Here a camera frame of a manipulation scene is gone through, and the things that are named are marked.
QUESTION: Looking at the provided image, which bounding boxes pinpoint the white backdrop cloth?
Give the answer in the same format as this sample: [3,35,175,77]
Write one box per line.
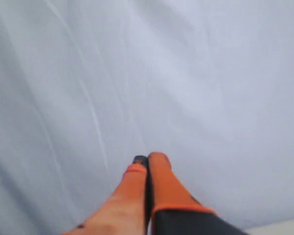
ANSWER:
[0,0,294,235]

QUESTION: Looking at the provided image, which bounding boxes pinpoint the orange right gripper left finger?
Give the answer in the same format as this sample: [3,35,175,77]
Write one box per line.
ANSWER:
[64,156,148,235]

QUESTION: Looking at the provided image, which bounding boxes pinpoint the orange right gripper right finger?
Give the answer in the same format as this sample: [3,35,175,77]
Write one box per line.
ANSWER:
[148,152,246,235]

